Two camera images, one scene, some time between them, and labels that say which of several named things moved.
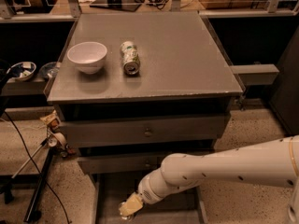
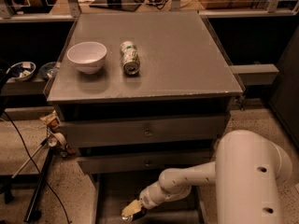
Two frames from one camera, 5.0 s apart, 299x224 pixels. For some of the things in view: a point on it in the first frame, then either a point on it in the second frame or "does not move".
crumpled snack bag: (52, 120) does not move
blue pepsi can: (126, 217) to (135, 216)
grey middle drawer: (121, 164) does not move
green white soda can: (130, 57) does not move
